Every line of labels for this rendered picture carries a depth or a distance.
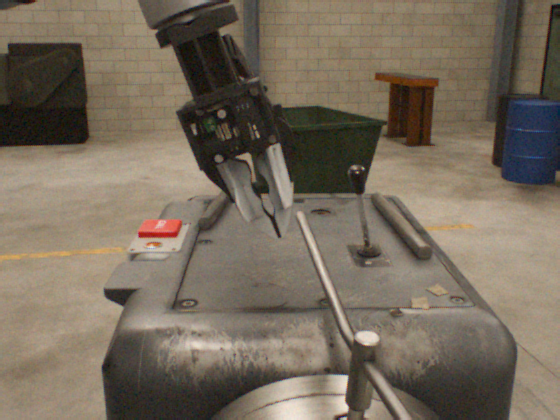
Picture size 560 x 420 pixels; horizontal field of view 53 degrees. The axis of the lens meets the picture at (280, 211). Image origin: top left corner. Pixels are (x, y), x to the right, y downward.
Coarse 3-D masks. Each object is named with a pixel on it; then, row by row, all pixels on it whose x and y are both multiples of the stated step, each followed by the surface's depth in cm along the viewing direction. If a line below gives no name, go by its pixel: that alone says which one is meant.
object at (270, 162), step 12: (276, 144) 52; (264, 156) 52; (276, 156) 52; (264, 168) 52; (276, 168) 51; (276, 180) 50; (288, 180) 53; (276, 192) 53; (288, 192) 53; (276, 204) 53; (288, 204) 52; (276, 216) 54; (288, 216) 54
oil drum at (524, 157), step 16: (512, 112) 626; (528, 112) 609; (544, 112) 603; (512, 128) 628; (528, 128) 613; (544, 128) 607; (512, 144) 630; (528, 144) 617; (544, 144) 612; (512, 160) 633; (528, 160) 621; (544, 160) 618; (512, 176) 636; (528, 176) 625; (544, 176) 623
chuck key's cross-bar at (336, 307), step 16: (304, 224) 63; (304, 240) 62; (320, 256) 58; (320, 272) 56; (336, 304) 52; (336, 320) 51; (352, 336) 48; (368, 368) 44; (384, 384) 41; (384, 400) 40; (400, 400) 40; (400, 416) 38
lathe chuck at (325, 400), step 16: (288, 400) 51; (304, 400) 51; (320, 400) 51; (336, 400) 51; (256, 416) 51; (272, 416) 50; (288, 416) 49; (304, 416) 49; (320, 416) 49; (336, 416) 48; (368, 416) 49; (384, 416) 50; (416, 416) 52
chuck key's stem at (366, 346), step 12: (360, 336) 45; (372, 336) 45; (360, 348) 44; (372, 348) 44; (360, 360) 44; (360, 372) 45; (348, 384) 46; (360, 384) 45; (348, 396) 46; (360, 396) 45; (372, 396) 46; (348, 408) 47; (360, 408) 46
